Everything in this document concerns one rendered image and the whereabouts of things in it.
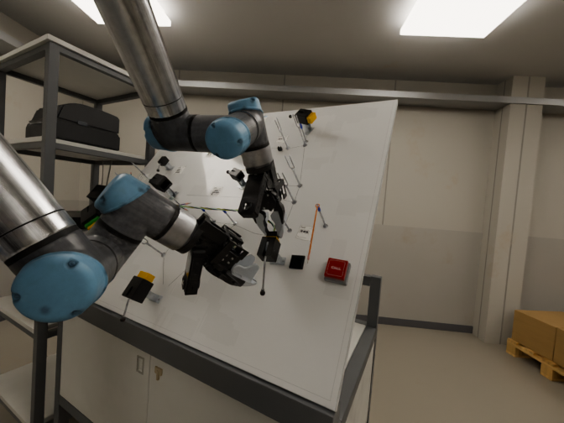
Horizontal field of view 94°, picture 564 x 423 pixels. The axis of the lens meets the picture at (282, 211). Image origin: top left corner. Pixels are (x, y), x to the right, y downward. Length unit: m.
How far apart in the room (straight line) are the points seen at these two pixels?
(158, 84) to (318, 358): 0.63
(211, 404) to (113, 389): 0.46
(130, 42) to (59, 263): 0.34
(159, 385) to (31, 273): 0.72
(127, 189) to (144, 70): 0.20
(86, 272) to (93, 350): 0.95
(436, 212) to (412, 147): 0.76
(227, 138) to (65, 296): 0.33
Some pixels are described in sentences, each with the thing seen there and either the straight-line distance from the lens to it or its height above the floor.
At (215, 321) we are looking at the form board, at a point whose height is 0.93.
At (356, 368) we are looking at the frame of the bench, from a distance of 0.92.
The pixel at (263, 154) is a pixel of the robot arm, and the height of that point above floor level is 1.38.
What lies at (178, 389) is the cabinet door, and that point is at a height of 0.70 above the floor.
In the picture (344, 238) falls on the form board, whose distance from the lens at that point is 0.75.
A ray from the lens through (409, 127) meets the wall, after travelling 3.28.
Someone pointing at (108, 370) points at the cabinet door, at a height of 0.63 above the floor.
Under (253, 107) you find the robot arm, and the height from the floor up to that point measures 1.47.
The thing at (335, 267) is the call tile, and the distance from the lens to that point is 0.68.
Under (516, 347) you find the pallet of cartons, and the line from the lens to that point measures 3.46.
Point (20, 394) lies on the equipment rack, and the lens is 2.01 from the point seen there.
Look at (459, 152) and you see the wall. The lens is 3.45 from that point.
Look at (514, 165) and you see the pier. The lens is 3.48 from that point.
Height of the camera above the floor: 1.27
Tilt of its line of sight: 2 degrees down
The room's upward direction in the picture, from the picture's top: 4 degrees clockwise
